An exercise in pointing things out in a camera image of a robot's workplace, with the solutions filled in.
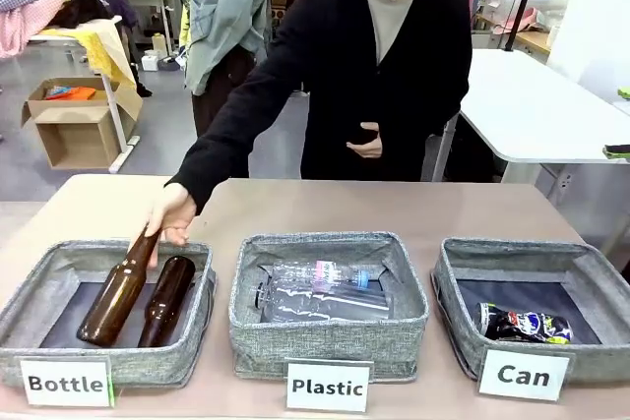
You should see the person's left hand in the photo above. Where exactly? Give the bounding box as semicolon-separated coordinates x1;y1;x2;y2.
346;122;385;159

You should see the person's right hand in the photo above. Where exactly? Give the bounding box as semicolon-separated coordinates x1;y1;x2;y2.
145;182;199;269

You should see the brown glass bottle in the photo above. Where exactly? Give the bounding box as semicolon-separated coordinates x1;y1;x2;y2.
137;256;197;348
76;225;163;347

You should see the large clear plastic bottle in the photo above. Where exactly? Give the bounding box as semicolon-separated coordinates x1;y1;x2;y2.
253;281;395;324

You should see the crushed aluminium drink can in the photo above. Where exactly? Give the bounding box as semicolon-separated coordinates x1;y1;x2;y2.
477;301;576;345

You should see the person's left forearm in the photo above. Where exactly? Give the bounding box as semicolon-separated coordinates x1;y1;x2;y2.
378;109;462;161

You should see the person's right forearm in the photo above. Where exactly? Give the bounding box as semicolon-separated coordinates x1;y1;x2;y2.
164;90;277;217

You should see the grey basket with Bottle sign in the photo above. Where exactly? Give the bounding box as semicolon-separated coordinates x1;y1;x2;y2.
0;240;218;389

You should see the grey basket with Plastic sign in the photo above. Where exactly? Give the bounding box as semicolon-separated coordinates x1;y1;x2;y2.
229;231;431;383

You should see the grey basket with Can sign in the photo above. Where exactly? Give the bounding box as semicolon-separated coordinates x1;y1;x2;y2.
431;236;630;385

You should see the white Can sign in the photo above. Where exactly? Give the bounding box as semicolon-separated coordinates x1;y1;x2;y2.
477;348;572;402

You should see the person in black cardigan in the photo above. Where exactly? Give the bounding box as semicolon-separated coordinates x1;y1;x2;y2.
164;0;473;217

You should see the white table with clothes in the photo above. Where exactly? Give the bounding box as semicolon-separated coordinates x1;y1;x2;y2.
27;16;142;174

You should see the cardboard box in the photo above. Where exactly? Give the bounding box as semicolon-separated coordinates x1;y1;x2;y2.
20;76;142;171

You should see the orange cloth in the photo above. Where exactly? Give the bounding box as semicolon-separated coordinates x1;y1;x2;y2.
43;86;97;101

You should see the large white table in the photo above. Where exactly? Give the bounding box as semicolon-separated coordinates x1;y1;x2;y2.
432;48;630;185

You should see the yellow cloth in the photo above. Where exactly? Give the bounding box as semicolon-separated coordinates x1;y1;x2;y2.
38;19;144;121

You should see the wooden workbench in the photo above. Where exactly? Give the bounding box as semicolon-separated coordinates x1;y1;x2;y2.
472;14;552;55

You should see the person in grey-green jacket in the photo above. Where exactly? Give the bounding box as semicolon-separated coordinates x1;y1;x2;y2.
182;0;278;141

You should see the white Bottle sign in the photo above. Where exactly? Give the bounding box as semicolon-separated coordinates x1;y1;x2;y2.
19;355;115;409

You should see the dark garment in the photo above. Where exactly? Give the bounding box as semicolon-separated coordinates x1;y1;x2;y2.
48;0;112;30

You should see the white Plastic sign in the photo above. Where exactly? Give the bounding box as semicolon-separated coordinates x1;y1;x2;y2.
283;358;371;413

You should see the pink cloth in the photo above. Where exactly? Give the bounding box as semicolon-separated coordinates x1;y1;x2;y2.
0;0;73;60

